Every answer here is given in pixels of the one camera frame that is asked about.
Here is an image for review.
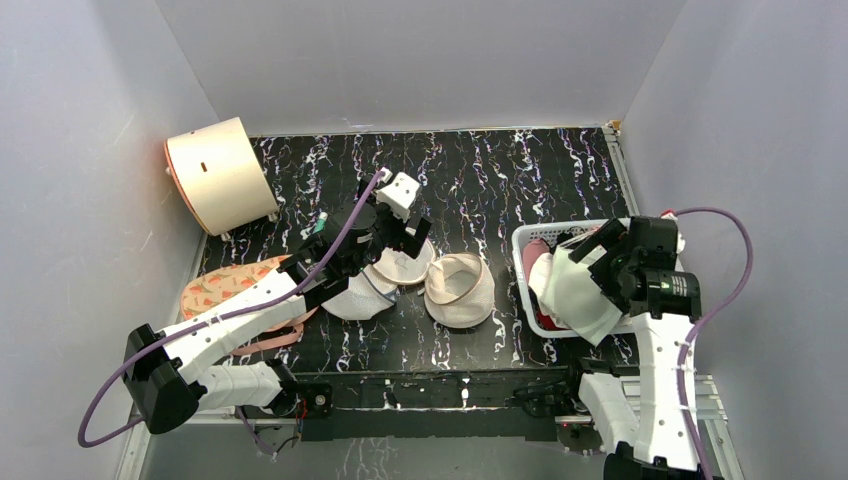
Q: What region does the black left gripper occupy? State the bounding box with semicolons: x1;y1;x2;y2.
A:
347;178;432;279

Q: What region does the white mesh bag beige zipper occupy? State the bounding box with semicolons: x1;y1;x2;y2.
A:
373;240;495;329

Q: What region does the pale green bra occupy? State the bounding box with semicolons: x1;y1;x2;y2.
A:
548;247;623;346

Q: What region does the black bra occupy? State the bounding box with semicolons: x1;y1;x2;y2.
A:
556;227;598;248

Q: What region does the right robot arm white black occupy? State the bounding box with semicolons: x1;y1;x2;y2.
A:
563;216;714;479

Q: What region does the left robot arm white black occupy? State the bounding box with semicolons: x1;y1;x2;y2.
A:
121;170;432;434

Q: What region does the white plastic laundry basket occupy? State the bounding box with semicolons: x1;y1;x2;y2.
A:
510;217;700;340

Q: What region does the floral orange bra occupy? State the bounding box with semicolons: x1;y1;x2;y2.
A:
180;255;317;356

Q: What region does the pink garment in basket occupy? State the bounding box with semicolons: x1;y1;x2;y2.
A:
521;238;550;268

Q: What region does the white cloth in basket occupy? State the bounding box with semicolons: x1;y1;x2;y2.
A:
528;253;558;316

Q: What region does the green white marker pen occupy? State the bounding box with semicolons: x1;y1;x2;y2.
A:
314;212;329;233

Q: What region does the cream cylindrical drum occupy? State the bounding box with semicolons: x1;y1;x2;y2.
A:
164;117;279;238

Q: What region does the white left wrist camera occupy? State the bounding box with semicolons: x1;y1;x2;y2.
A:
374;168;421;222

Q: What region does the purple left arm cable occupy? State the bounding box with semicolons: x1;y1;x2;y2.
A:
77;168;392;457

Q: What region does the aluminium frame rail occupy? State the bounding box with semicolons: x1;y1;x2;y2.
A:
115;369;745;479

